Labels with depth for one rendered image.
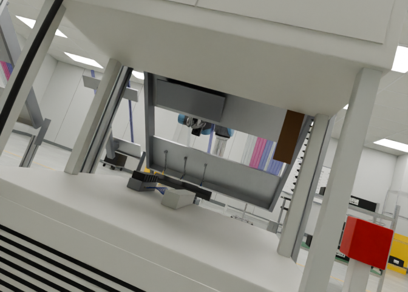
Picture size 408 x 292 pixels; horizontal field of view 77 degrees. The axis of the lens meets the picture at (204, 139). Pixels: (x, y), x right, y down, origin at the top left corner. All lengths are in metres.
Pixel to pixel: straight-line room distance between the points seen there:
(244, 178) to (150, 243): 0.89
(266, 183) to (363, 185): 7.45
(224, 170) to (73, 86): 9.63
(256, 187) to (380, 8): 0.95
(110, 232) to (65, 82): 10.46
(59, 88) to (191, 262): 10.62
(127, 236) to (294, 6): 0.49
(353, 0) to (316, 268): 0.44
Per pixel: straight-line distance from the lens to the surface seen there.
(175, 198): 0.80
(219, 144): 1.86
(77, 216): 0.51
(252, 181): 1.29
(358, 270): 1.30
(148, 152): 1.36
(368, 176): 8.72
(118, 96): 1.01
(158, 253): 0.45
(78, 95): 10.39
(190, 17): 0.53
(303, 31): 0.51
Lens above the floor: 0.75
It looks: 7 degrees up
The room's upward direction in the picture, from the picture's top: 19 degrees clockwise
